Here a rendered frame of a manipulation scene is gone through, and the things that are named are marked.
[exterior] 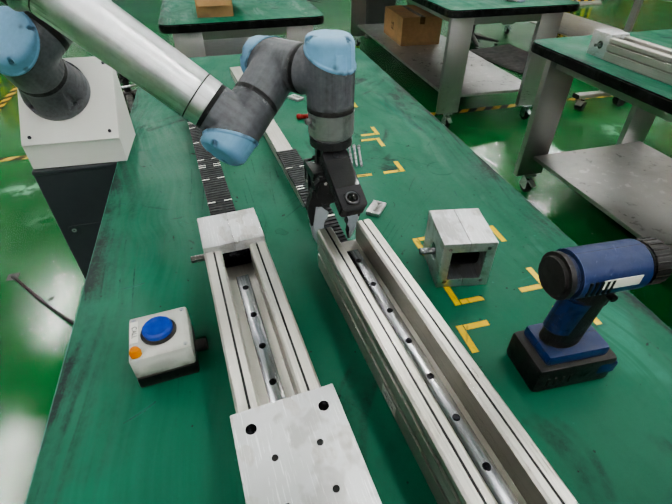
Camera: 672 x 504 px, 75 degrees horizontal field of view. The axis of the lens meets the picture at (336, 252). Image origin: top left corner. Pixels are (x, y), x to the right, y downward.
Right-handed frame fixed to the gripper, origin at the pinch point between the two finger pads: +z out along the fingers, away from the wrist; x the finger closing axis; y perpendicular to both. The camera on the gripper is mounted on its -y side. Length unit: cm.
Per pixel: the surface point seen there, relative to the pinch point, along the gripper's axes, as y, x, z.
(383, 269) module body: -16.3, -2.2, -4.9
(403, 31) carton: 326, -185, 45
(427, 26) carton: 323, -207, 42
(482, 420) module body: -43.3, -2.2, -4.4
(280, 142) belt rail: 42.2, -0.1, -0.8
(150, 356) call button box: -20.4, 33.3, -3.7
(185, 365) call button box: -20.3, 29.6, 0.1
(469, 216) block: -11.3, -20.9, -7.4
